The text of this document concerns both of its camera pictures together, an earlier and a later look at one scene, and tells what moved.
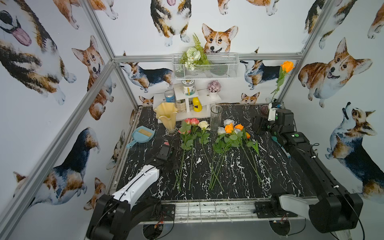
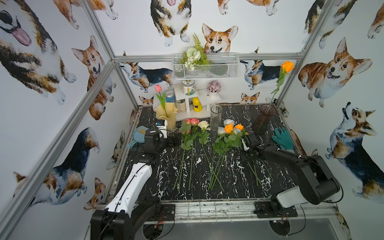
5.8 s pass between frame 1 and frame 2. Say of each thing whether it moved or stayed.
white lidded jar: stayed
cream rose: stayed
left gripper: moved
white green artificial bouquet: stayed
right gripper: moved
